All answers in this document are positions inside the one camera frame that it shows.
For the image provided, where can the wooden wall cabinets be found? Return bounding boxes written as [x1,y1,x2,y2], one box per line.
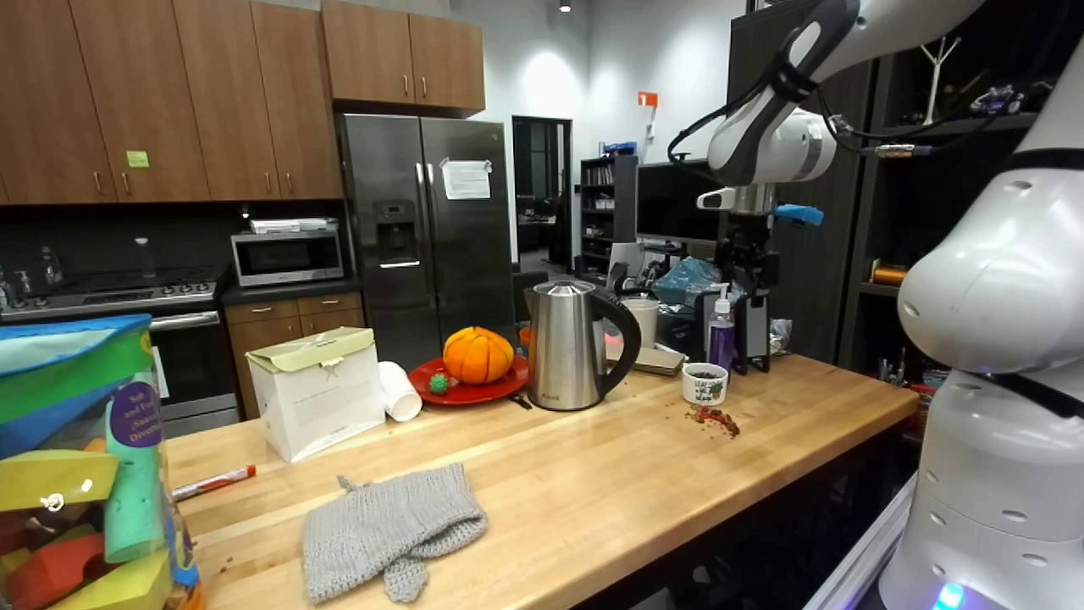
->
[0,0,344,211]

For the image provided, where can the grey knitted oven mitt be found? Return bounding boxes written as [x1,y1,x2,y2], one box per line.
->
[297,460,492,610]

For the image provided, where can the wooden lower cabinet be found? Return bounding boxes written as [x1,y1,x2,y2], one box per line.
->
[219,288,369,420]

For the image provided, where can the clear plastic bag with items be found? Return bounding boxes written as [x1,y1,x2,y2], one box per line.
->
[649,253,726,359]

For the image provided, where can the orange pumpkin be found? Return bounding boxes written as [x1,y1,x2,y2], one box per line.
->
[436,323,522,391]

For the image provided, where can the silver microwave oven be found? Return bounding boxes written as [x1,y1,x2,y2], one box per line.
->
[228,227,349,290]

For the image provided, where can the dark bookshelf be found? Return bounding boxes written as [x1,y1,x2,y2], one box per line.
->
[576,154,642,280]

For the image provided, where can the purple pump soap bottle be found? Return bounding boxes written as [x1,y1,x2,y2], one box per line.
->
[706,280,742,374]

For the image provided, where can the white robot base platform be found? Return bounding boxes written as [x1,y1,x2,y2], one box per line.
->
[804,472,921,610]

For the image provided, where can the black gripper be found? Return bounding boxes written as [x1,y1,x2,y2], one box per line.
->
[717,211,786,297]

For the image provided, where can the small white ramekin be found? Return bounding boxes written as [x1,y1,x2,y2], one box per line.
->
[676,359,735,410]

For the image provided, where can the black kitchen stove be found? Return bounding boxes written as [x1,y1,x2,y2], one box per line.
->
[0,273,243,441]

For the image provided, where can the white coat rack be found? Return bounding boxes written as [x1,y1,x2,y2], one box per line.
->
[915,29,965,129]

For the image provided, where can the white cardboard box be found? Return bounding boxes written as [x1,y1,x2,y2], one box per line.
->
[240,323,390,468]

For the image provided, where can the red marker pen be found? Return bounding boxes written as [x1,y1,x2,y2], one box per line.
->
[168,460,261,506]

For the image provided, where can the stainless steel electric kettle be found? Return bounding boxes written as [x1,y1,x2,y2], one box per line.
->
[525,273,642,417]

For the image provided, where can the white item on microwave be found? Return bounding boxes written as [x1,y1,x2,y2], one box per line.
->
[248,215,343,240]

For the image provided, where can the bag of colourful foam blocks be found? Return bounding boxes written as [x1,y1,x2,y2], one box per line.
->
[0,312,211,610]

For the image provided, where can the white paper on refrigerator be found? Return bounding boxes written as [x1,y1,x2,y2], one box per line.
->
[436,156,498,207]

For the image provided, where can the white paper roll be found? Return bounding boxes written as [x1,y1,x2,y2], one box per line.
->
[371,355,428,426]

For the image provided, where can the wooden cabinet above refrigerator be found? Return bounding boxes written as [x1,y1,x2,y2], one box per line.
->
[317,0,492,120]

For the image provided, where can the stainless steel refrigerator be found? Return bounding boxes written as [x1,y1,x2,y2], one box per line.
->
[336,107,518,374]

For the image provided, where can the red plate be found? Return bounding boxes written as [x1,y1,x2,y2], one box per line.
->
[408,354,534,415]

